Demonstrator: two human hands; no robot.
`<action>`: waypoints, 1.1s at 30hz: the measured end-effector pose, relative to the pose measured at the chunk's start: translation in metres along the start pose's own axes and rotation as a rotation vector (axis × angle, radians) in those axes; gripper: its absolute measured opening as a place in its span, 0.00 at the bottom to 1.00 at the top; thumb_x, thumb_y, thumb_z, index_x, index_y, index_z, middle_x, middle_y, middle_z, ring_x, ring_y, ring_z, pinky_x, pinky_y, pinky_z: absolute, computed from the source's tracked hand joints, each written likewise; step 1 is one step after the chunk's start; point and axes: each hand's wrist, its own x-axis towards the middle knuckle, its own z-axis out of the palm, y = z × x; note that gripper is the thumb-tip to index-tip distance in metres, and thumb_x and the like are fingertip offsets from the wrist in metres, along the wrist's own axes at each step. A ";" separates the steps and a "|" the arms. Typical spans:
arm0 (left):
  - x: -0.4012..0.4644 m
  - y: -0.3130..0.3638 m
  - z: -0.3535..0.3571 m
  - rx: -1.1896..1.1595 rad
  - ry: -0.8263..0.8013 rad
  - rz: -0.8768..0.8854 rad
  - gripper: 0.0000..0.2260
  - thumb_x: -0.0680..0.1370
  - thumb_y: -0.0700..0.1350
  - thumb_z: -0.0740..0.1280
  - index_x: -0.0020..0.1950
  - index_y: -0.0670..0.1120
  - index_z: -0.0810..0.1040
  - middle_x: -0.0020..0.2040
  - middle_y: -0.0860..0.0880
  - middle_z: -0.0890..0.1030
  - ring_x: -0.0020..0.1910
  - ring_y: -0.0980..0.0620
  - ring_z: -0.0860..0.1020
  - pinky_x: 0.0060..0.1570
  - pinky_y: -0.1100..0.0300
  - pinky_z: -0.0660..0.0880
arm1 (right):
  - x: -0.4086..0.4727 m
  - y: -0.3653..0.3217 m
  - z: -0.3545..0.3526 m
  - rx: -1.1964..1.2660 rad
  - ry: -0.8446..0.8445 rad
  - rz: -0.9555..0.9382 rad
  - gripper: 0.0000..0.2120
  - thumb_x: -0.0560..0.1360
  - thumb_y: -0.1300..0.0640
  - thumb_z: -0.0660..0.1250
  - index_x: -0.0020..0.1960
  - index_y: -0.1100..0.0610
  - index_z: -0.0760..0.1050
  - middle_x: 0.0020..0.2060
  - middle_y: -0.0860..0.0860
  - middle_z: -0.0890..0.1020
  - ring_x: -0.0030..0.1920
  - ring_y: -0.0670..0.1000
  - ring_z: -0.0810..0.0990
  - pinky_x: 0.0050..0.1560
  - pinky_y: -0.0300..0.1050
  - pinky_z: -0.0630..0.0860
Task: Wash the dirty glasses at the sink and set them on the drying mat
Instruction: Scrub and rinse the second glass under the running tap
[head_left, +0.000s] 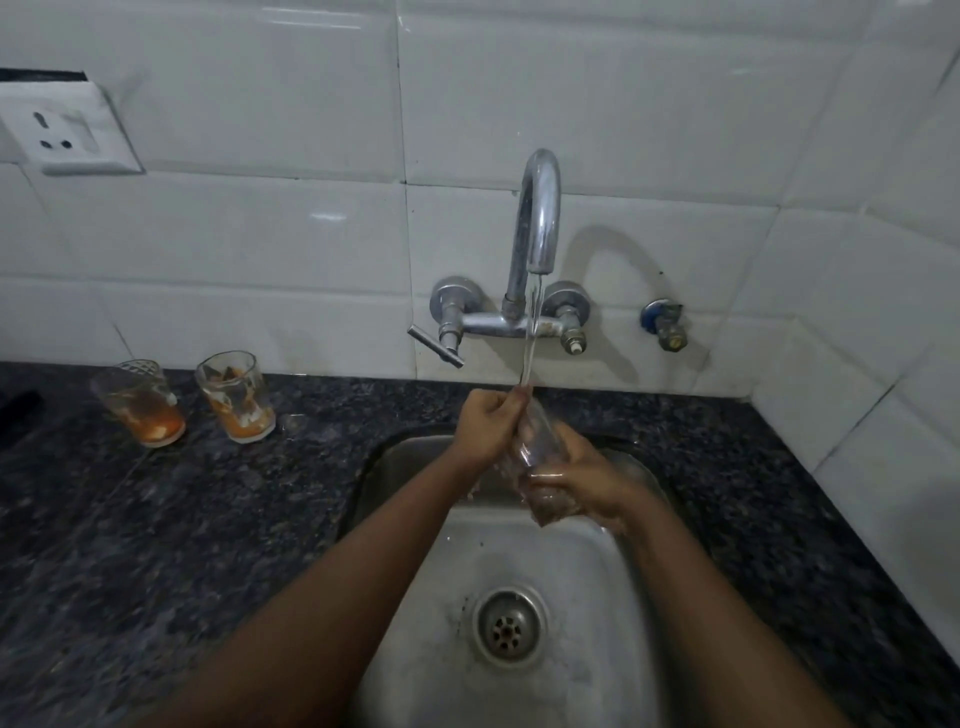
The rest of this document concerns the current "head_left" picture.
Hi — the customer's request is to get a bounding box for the person's left hand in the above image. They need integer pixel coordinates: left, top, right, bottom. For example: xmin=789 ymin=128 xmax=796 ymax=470
xmin=448 ymin=385 xmax=535 ymax=483

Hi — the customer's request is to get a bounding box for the person's right hand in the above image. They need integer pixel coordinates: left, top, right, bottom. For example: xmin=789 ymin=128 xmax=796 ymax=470
xmin=523 ymin=422 xmax=648 ymax=535

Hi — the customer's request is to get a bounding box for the chrome wall faucet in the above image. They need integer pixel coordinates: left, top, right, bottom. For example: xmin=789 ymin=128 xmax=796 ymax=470
xmin=406 ymin=147 xmax=591 ymax=370

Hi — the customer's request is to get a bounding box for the black drying mat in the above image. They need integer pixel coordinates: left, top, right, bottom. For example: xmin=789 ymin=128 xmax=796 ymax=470
xmin=0 ymin=388 xmax=44 ymax=440

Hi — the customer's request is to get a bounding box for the person's right forearm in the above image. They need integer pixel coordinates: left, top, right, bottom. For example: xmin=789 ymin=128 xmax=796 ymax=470
xmin=613 ymin=494 xmax=850 ymax=728

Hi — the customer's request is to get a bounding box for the person's left forearm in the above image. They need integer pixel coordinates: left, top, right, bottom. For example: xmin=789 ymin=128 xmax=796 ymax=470
xmin=140 ymin=457 xmax=483 ymax=728

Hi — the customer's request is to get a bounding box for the metal sink drain strainer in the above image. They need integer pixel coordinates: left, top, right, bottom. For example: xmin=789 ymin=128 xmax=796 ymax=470
xmin=470 ymin=584 xmax=550 ymax=670

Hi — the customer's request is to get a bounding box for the brass valve with blue collar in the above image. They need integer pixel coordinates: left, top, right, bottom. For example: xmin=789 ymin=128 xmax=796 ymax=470
xmin=638 ymin=297 xmax=690 ymax=353

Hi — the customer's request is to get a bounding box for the stainless steel sink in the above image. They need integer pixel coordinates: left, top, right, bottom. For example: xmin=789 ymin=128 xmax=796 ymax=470
xmin=339 ymin=429 xmax=678 ymax=728

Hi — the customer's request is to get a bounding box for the white wall socket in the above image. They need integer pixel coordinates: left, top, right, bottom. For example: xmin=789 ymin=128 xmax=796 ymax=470
xmin=0 ymin=70 xmax=145 ymax=177

